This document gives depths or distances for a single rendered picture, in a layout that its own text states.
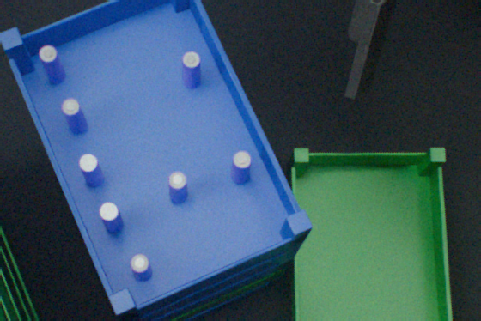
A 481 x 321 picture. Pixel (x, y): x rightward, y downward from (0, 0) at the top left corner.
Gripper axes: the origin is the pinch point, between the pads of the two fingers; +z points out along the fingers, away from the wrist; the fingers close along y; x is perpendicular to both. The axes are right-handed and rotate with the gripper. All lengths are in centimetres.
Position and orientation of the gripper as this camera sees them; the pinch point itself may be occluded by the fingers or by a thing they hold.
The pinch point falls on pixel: (440, 93)
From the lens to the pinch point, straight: 63.1
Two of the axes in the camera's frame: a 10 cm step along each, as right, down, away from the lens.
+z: -1.7, 8.2, 5.5
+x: -5.0, 4.1, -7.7
